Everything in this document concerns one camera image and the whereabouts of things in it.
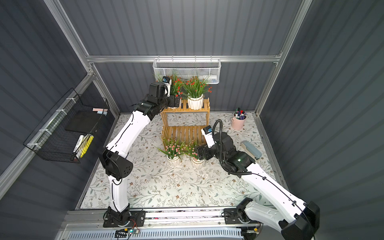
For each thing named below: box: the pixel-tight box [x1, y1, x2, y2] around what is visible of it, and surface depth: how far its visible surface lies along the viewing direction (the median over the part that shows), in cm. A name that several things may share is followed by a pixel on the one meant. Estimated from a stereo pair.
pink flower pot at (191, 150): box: [184, 140, 206, 169], surface depth 86 cm
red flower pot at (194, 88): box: [181, 76, 213, 110], surface depth 80 cm
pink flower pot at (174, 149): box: [155, 137, 186, 166], surface depth 85 cm
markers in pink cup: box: [233, 107, 248, 120], surface depth 104 cm
